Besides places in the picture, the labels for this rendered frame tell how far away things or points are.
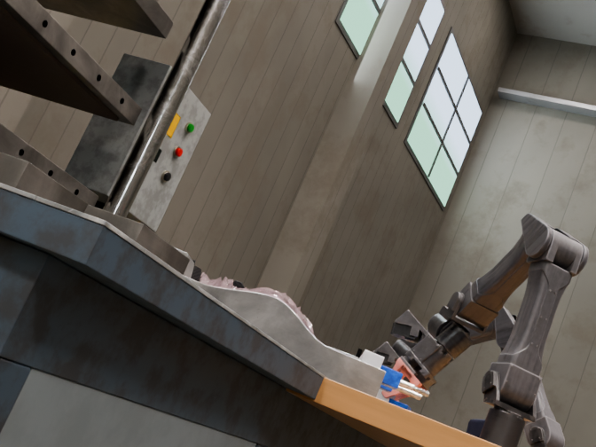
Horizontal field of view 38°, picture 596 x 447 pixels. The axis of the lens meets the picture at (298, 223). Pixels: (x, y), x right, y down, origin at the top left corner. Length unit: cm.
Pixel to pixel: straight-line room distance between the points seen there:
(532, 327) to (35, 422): 97
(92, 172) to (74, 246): 168
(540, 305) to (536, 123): 1020
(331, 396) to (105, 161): 126
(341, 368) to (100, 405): 64
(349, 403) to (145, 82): 137
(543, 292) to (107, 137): 130
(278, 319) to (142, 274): 72
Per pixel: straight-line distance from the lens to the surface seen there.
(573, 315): 1074
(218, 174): 648
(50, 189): 102
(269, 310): 146
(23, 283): 74
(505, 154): 1158
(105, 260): 71
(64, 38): 197
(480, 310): 175
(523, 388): 153
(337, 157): 761
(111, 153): 237
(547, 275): 157
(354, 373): 145
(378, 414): 126
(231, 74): 636
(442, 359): 177
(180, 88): 225
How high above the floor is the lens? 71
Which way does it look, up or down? 12 degrees up
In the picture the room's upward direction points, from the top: 23 degrees clockwise
